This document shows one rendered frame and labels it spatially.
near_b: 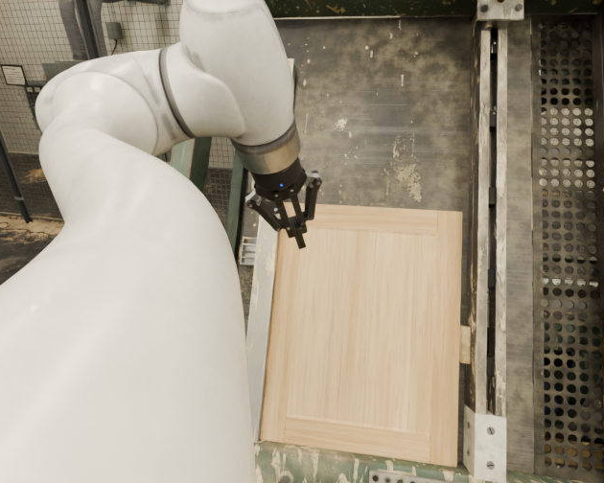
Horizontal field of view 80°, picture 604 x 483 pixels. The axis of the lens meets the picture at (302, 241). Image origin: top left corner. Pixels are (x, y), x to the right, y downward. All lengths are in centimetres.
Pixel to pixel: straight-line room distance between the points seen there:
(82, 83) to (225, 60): 14
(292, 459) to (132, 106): 76
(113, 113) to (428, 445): 85
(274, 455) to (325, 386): 18
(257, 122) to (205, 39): 10
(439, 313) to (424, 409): 21
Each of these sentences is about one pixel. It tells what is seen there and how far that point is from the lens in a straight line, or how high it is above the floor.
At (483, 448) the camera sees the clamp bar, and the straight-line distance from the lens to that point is 91.
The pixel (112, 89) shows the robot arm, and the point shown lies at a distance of 42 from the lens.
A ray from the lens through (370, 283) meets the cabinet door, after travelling 88.
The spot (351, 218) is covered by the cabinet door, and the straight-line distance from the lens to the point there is 89.
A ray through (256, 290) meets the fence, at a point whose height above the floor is 118.
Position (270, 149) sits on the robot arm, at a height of 157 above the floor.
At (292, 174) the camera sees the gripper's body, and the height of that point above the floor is 153.
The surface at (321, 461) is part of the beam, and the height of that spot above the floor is 90.
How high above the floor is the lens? 168
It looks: 27 degrees down
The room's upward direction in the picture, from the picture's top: straight up
